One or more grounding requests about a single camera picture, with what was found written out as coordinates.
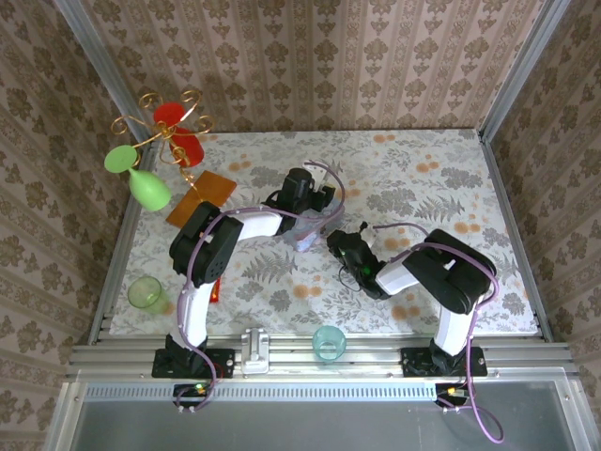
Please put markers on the grey metal sheet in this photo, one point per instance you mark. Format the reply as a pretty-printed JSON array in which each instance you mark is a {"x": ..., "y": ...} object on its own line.
[{"x": 305, "y": 427}]

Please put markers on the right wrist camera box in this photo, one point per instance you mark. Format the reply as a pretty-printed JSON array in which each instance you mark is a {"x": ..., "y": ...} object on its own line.
[{"x": 371, "y": 237}]

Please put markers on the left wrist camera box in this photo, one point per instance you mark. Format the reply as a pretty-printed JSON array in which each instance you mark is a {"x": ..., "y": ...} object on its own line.
[{"x": 321, "y": 174}]

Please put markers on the red wine glass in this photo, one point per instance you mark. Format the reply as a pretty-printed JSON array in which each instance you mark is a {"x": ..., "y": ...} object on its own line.
[{"x": 190, "y": 145}]

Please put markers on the green wine glass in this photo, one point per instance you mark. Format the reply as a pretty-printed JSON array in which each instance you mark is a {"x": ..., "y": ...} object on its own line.
[{"x": 150, "y": 190}]

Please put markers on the red snack packet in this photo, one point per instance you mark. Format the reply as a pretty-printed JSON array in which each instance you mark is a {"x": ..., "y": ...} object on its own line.
[{"x": 216, "y": 293}]

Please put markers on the white clamp bracket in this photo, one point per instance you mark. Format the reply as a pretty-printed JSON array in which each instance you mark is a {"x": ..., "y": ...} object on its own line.
[{"x": 255, "y": 350}]

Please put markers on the green plastic cup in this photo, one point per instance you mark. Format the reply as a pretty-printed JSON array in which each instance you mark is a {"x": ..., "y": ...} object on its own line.
[{"x": 146, "y": 293}]

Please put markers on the left small circuit board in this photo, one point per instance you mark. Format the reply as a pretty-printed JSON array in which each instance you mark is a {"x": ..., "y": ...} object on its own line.
[{"x": 192, "y": 391}]

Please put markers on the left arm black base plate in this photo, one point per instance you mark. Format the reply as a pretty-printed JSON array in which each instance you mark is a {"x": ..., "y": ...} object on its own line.
[{"x": 220, "y": 364}]

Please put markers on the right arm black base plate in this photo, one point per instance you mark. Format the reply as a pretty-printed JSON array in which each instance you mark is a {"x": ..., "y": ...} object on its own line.
[{"x": 415, "y": 364}]

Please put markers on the aluminium frame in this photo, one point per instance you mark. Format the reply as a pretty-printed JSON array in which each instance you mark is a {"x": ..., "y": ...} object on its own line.
[{"x": 366, "y": 350}]

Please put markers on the small circuit board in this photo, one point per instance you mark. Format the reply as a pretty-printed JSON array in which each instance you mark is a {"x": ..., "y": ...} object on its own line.
[
  {"x": 192, "y": 391},
  {"x": 453, "y": 392}
]

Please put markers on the blue cartoon tin box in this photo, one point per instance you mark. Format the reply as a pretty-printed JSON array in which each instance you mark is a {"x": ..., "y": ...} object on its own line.
[{"x": 317, "y": 218}]

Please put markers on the floral table mat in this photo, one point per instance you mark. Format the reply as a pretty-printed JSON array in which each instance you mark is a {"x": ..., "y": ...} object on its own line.
[{"x": 422, "y": 178}]

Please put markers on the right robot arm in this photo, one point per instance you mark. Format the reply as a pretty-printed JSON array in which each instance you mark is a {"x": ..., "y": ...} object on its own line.
[{"x": 446, "y": 277}]

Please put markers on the teal glass cup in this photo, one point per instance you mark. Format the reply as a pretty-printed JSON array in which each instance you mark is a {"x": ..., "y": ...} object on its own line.
[{"x": 329, "y": 345}]

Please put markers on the right small circuit board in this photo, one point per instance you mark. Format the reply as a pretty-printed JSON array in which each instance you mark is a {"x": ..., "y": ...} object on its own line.
[{"x": 453, "y": 392}]

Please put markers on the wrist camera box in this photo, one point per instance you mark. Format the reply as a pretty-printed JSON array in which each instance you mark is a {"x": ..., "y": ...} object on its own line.
[
  {"x": 321, "y": 174},
  {"x": 371, "y": 237}
]

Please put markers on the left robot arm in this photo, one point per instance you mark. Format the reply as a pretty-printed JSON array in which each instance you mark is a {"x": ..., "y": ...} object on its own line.
[{"x": 206, "y": 244}]

